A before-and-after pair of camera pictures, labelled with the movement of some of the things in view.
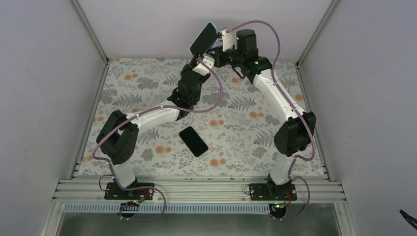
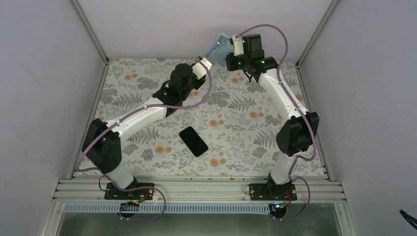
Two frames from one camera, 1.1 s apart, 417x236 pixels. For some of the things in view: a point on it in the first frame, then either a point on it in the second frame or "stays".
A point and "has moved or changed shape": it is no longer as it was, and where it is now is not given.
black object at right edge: (405, 216) stays
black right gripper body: (220, 62) → (232, 66)
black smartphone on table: (193, 141) stays
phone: (206, 40) has moved or changed shape
